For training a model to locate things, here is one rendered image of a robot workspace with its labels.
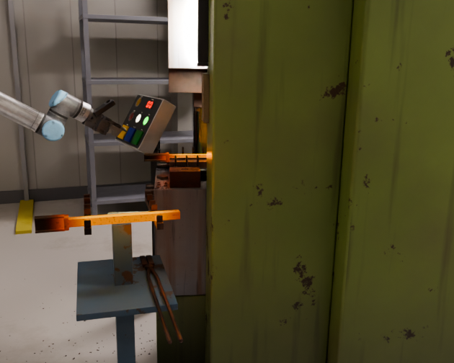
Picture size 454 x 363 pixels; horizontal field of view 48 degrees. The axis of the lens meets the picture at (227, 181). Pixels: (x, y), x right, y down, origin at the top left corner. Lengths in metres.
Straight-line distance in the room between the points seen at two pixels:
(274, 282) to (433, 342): 0.61
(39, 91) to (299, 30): 3.70
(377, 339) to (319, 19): 1.11
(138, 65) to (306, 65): 3.59
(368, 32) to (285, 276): 0.85
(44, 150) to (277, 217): 3.67
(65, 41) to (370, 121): 3.81
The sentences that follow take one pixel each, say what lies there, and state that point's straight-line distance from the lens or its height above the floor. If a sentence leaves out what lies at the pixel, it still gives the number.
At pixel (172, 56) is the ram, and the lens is 1.98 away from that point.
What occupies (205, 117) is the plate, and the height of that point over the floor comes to 1.21.
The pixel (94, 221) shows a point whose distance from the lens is 1.55.
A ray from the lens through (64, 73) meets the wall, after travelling 5.07.
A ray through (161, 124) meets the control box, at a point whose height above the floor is 1.07.
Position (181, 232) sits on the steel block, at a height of 0.74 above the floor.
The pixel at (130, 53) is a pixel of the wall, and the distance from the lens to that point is 5.13.
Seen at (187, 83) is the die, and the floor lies 1.31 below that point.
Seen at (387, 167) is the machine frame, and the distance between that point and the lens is 1.70.
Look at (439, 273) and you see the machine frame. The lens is 1.91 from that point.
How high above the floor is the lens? 1.42
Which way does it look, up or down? 14 degrees down
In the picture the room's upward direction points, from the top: 1 degrees clockwise
